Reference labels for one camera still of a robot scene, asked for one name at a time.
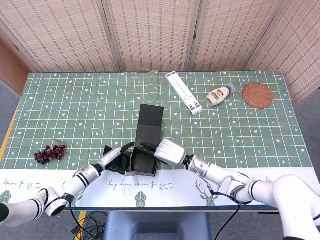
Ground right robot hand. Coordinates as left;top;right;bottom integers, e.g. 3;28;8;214
138;138;188;167

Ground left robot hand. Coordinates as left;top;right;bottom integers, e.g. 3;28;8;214
96;141;136;171

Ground black foldable cardboard box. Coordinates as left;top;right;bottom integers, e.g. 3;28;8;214
103;103;165;178

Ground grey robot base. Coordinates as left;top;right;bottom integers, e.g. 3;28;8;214
103;211;212;240

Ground green checked tablecloth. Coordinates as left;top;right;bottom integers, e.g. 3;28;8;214
0;70;316;208

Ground white folding stand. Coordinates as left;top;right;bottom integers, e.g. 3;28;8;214
165;71;203;116

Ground red grape bunch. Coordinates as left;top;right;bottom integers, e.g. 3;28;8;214
33;138;68;165

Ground mayonnaise squeeze bottle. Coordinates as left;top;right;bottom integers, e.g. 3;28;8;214
205;83;236;107

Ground round brown woven coaster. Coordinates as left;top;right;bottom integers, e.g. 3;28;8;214
242;82;274;110

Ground bamboo folding screen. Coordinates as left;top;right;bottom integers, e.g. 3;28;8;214
0;0;320;103

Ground brown wooden door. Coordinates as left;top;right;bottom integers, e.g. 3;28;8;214
0;42;31;96

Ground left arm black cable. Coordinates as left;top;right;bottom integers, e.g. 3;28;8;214
61;193;86;240

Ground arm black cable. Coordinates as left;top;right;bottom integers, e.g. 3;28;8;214
61;193;86;240
208;186;242;240

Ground black floor cables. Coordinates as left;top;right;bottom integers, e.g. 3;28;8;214
71;211;108;240

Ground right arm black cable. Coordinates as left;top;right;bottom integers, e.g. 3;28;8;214
208;186;242;240

